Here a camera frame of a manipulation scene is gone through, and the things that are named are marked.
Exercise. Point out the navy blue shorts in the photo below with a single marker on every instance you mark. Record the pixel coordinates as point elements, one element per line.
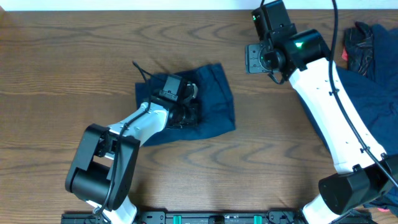
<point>216,103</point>

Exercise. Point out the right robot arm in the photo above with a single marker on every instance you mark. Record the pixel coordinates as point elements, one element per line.
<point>364,170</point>

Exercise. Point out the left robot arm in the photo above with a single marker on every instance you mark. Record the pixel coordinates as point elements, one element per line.
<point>103,166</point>

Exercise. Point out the navy blue garment pile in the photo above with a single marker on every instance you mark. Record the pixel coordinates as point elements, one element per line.
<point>375,96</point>

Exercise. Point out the red garment piece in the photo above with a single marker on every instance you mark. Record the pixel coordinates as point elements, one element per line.
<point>344,54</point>

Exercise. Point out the black patterned garment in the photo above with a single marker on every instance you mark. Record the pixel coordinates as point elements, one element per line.
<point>359,47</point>

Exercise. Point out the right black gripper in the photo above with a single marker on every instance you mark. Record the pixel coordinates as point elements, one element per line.
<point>253,66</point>

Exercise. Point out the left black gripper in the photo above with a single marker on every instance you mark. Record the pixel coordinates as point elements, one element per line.
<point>195,111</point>

